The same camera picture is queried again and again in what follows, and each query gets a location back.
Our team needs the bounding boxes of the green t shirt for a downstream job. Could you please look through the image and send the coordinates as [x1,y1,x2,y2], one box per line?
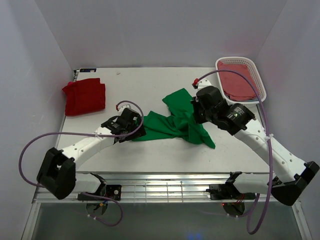
[135,88,216,149]

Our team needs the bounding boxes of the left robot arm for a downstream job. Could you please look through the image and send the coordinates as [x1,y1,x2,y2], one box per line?
[36,105,146,200]

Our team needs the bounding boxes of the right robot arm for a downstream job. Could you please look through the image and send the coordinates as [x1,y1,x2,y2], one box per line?
[191,85,320,206]

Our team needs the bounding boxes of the white perforated plastic basket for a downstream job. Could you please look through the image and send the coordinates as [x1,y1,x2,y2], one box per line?
[215,56,267,108]

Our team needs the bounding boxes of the pink t shirt in basket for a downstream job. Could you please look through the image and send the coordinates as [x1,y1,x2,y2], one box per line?
[217,61,258,102]

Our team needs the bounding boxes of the light blue t shirt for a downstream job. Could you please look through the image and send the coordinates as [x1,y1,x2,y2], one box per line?
[248,98,259,102]

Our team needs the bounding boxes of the folded red t shirt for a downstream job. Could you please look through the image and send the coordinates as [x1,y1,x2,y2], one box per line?
[62,78,106,117]

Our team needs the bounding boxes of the blue label sticker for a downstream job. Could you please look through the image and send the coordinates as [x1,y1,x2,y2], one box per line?
[79,68,97,73]

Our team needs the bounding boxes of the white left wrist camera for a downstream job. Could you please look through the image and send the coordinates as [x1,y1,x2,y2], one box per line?
[116,104,131,115]

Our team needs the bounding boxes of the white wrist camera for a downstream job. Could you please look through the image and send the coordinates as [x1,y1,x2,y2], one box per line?
[116,104,131,115]
[192,78,212,91]

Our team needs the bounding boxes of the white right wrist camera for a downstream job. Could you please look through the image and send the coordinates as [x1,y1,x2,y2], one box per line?
[192,78,212,91]

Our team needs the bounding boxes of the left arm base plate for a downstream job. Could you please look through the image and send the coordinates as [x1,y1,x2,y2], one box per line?
[77,184,122,201]

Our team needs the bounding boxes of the aluminium rail frame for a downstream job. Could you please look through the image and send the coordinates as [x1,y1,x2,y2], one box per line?
[21,173,312,240]

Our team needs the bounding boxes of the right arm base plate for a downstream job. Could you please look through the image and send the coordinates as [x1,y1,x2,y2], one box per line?
[205,183,256,201]

